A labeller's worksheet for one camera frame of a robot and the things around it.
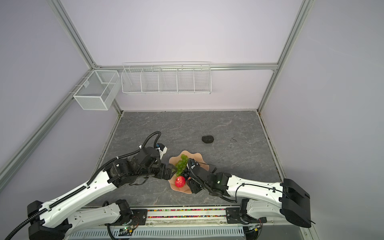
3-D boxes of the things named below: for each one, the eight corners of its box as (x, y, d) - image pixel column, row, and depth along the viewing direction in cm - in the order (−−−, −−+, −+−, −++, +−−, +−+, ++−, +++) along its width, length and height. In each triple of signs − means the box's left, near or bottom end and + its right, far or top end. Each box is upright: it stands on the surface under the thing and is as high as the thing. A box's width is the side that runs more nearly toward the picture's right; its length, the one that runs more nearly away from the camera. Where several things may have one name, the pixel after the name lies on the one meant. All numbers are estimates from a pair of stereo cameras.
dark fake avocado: (201, 144, 104) (201, 140, 100) (201, 139, 106) (201, 135, 103) (213, 144, 104) (214, 140, 100) (213, 139, 106) (213, 135, 102)
